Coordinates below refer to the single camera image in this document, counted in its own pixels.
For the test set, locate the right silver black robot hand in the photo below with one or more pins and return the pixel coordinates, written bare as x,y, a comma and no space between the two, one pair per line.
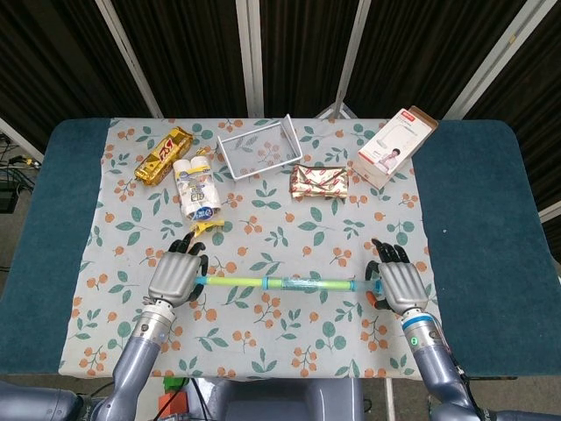
403,285

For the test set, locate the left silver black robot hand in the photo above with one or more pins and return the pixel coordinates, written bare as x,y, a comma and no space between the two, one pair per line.
173,278

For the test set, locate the blue green telescopic stick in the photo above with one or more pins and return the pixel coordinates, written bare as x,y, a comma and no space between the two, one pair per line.
280,283

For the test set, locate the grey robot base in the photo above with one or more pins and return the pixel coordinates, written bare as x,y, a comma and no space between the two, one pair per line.
291,401

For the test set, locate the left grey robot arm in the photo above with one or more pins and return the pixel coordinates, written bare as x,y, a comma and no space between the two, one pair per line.
140,355

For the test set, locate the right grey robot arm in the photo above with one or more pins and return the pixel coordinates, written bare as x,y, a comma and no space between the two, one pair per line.
438,364

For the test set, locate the yellow clip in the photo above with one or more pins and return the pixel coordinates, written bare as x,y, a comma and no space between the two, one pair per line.
205,227

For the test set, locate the green plastic piece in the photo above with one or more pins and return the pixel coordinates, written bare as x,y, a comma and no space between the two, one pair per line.
173,383

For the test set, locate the white table leg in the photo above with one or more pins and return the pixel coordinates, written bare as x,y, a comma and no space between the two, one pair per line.
390,399

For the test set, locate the teal table cover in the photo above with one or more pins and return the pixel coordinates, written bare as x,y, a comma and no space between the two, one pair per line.
477,197

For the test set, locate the gold snack package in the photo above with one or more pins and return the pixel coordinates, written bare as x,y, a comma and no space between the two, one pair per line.
164,156

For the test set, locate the orange block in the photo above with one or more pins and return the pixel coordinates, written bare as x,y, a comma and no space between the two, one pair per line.
172,403

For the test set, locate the floral print tablecloth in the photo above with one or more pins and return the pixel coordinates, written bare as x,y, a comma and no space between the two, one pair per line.
280,210

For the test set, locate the gold red patterned pouch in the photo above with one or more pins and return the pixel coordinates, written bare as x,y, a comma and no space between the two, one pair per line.
319,182

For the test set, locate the white lamp box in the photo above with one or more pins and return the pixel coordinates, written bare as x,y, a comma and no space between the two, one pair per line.
392,151

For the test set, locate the black floor box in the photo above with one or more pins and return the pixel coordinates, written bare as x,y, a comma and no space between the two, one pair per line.
6,197

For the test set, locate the white screen frame post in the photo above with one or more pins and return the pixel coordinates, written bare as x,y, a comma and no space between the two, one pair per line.
352,48
491,57
19,140
129,57
250,57

